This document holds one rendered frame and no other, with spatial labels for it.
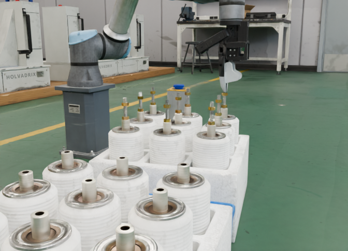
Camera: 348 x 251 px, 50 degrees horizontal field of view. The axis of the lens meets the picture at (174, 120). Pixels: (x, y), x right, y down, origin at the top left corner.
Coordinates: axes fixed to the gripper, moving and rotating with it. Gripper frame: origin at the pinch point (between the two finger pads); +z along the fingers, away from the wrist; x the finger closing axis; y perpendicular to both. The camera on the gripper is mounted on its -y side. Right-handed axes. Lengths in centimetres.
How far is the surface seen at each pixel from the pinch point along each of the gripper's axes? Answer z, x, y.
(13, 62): 4, 139, -213
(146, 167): 16.9, -32.4, -11.7
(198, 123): 11.6, -3.0, -6.9
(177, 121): 8.7, -13.9, -10.0
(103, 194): 9, -66, -4
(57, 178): 10, -61, -17
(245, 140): 16.8, 0.9, 7.5
